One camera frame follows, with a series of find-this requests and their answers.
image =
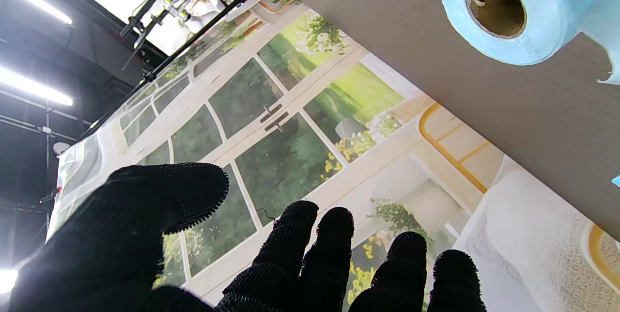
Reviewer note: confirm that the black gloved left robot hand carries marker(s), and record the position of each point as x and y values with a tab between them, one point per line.
97	254

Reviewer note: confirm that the light blue label roll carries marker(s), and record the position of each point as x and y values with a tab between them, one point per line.
552	11

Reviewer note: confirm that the blue file box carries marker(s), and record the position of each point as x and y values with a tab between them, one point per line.
616	181

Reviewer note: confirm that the small white round fixture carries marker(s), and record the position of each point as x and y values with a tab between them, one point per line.
60	147

